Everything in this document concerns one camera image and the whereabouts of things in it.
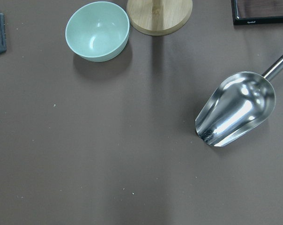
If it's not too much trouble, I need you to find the metal ice scoop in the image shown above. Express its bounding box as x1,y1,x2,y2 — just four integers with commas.
195,55,283,147

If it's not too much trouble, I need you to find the wooden cup tree stand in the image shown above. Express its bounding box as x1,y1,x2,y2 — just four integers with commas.
126,0,193,36

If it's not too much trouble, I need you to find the mint green bowl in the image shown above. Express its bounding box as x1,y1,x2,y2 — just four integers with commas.
65,1,130,62

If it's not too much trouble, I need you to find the black glass holder tray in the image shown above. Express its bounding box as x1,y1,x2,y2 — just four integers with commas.
231,0,283,25

